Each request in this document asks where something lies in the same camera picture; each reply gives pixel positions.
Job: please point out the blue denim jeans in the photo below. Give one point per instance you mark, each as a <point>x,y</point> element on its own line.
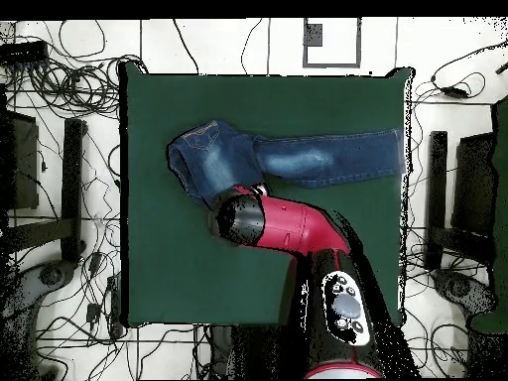
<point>222,158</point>

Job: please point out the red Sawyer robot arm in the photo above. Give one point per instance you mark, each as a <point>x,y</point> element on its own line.
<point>285,226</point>

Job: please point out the dark green table cloth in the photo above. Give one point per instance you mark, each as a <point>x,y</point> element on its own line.
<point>337,99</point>

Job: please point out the black stand base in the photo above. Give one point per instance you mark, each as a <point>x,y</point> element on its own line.
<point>72,190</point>
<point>436,190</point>

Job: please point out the black power adapter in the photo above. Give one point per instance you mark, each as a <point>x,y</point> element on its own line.
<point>454,92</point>
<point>95,262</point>
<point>93,312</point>

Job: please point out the black power strip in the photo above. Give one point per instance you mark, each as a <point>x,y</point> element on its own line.
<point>115,305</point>
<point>24,51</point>

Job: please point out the black box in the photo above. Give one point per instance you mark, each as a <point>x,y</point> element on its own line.
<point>474,182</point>
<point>24,166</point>

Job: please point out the grey wheeled chair base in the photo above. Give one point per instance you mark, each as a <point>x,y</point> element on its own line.
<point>51,276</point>
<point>460,287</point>

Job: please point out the dark green spare cloth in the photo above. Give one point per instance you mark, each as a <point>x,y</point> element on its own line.
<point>501,198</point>

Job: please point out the grey square floor frame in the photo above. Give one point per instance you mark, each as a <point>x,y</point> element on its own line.
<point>313,35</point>

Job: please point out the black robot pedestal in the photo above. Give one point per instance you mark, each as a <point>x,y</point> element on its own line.
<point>254,353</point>

